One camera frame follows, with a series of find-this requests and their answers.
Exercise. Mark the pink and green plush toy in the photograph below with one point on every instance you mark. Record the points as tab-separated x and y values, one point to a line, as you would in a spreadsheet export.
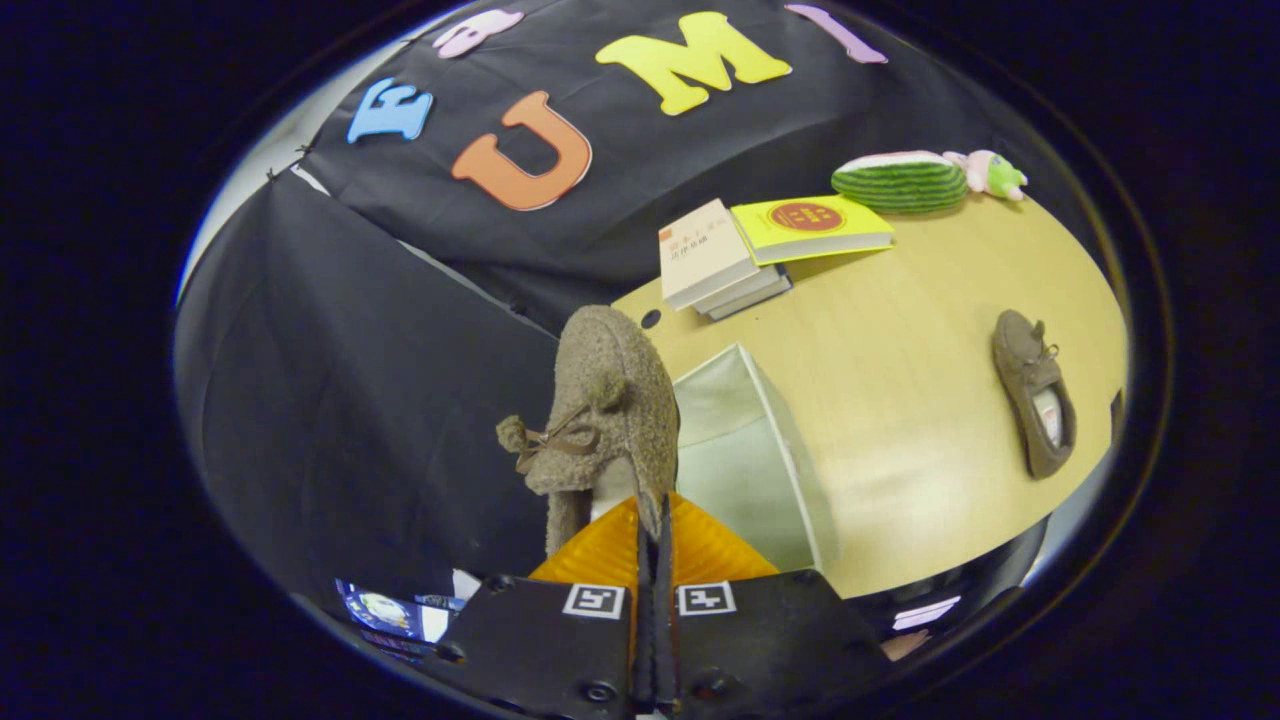
995	175

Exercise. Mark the brown fuzzy shoe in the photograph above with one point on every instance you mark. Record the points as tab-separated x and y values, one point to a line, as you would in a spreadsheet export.
1020	360
610	400

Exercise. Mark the white paper sheet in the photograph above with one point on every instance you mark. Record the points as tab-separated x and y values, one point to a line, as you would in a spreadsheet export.
465	585

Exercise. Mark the beige book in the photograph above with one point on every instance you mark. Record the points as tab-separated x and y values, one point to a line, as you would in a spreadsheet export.
705	255

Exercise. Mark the cream storage box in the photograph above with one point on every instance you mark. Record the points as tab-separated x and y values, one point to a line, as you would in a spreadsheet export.
740	470

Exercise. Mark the blue printed box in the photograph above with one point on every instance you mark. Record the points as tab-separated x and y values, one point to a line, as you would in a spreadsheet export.
385	612

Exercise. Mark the thin grey book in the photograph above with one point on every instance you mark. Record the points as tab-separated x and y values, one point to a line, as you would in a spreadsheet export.
750	290
765	300

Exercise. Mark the yellow book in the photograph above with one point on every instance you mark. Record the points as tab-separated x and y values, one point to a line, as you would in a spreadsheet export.
810	225

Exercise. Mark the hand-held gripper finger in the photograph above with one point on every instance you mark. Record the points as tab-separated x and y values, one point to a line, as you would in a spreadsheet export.
664	650
643	650

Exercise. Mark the watermelon slice plush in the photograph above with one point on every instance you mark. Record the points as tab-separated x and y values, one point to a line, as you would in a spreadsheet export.
900	185

